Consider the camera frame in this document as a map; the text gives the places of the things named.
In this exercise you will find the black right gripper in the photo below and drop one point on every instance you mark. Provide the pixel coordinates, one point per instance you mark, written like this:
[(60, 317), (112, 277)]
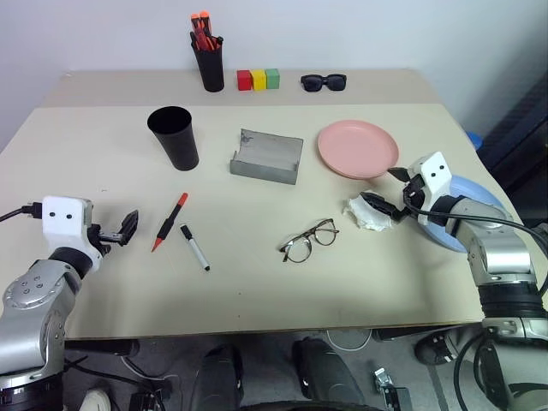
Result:
[(414, 192)]

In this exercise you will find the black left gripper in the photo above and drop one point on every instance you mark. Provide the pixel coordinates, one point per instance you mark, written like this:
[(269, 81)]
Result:
[(97, 231)]

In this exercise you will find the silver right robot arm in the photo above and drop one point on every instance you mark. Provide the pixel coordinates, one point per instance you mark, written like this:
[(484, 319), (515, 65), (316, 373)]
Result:
[(496, 252)]

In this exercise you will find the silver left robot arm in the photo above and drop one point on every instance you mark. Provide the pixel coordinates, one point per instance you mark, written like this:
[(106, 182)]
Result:
[(30, 308)]

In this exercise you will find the crumpled white tissue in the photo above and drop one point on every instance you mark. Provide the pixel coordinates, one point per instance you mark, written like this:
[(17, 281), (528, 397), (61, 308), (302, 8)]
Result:
[(368, 220)]

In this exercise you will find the pink plate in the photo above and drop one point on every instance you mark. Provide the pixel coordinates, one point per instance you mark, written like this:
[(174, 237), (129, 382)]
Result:
[(357, 147)]

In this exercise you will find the black pen with orange cap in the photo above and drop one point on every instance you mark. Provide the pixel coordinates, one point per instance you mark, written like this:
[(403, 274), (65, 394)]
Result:
[(169, 222)]

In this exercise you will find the white marker with black cap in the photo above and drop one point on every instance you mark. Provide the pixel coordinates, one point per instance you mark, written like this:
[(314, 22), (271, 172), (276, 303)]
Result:
[(194, 248)]

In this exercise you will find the brown framed eyeglasses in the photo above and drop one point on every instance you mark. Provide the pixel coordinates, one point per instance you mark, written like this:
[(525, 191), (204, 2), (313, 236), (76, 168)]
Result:
[(325, 235)]

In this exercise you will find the light blue plate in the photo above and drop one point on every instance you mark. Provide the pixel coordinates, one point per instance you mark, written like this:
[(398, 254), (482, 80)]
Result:
[(475, 190)]

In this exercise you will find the blue plastic object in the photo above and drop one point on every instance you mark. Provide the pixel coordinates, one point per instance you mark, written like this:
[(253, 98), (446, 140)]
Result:
[(475, 139)]

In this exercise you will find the black table crossbar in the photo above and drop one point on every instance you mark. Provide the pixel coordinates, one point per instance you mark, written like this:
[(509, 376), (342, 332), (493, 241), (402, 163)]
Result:
[(103, 347)]

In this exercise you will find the empty black cup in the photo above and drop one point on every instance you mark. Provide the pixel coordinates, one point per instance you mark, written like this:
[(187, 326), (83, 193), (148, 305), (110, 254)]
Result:
[(180, 145)]

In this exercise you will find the open grey glasses case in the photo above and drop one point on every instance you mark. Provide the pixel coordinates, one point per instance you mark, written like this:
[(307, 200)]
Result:
[(265, 169)]

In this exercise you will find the black sunglasses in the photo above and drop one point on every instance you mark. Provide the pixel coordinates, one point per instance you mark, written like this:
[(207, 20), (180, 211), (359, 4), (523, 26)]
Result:
[(314, 82)]

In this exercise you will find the black ribbed case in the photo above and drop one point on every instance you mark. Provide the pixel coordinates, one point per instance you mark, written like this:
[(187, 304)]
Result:
[(518, 128)]

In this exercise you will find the green wooden block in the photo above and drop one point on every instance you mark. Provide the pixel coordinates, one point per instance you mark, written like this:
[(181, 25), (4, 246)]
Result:
[(272, 79)]

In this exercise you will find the white round floor object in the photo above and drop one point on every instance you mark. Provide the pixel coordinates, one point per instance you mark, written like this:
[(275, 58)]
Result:
[(96, 400)]

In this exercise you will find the yellow wooden block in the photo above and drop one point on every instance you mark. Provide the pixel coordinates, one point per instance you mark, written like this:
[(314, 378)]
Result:
[(259, 80)]

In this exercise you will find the dark rounded shape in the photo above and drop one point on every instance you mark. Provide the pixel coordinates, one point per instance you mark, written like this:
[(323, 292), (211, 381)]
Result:
[(325, 377), (218, 377)]

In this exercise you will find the red wooden block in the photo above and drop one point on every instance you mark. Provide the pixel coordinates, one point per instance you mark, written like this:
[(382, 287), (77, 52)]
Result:
[(244, 81)]

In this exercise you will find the black pen holder cup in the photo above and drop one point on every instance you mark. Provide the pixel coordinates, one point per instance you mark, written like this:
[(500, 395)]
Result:
[(212, 73)]

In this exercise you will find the red pen with black clip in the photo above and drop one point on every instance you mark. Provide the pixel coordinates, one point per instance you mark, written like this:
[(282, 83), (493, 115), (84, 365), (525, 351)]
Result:
[(210, 43)]

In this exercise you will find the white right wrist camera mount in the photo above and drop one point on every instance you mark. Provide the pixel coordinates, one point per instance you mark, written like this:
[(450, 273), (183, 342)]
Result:
[(434, 169)]

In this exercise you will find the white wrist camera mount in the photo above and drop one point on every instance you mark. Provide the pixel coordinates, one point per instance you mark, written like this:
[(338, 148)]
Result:
[(64, 227), (434, 169)]

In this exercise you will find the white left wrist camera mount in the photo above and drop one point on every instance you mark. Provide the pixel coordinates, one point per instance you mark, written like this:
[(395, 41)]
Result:
[(64, 227)]

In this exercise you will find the metal caster bracket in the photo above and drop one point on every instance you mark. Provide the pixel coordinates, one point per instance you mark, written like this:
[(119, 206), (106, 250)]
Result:
[(387, 383)]

